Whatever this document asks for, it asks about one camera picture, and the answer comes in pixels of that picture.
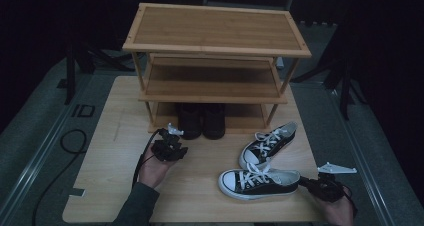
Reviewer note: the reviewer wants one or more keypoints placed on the black and white canvas sneaker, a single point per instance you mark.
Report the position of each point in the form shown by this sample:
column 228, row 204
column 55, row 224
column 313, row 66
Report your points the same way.
column 256, row 186
column 263, row 147

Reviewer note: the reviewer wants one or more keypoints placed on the black stand post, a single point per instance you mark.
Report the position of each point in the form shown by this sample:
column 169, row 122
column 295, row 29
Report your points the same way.
column 70, row 76

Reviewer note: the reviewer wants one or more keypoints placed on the person's right hand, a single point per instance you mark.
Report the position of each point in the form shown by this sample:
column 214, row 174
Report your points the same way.
column 336, row 212

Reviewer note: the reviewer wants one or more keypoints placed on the black tripod legs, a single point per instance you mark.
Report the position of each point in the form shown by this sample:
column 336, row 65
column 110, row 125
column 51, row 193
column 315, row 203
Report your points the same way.
column 103, row 57

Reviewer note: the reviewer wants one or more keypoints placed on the metal floor rail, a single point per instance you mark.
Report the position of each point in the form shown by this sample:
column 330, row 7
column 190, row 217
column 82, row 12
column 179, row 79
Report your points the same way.
column 40, row 152
column 361, row 152

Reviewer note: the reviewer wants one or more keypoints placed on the wooden three-tier shoe rack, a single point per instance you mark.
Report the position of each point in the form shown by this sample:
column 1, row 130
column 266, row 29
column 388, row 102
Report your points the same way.
column 213, row 29

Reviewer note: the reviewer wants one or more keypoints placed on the person's left hand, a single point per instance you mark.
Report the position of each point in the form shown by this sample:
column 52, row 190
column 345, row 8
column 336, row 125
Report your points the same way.
column 151, row 171

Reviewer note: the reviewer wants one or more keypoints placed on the black tripod stand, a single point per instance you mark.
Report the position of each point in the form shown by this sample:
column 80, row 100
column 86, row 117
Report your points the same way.
column 345, row 86

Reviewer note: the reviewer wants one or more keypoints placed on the small white object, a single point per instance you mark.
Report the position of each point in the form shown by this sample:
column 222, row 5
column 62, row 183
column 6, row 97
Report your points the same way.
column 280, row 63

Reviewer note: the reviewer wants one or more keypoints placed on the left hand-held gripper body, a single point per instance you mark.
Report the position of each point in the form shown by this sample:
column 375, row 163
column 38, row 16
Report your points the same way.
column 166, row 149

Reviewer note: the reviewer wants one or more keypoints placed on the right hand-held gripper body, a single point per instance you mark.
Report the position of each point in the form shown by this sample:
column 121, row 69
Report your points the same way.
column 328, row 189

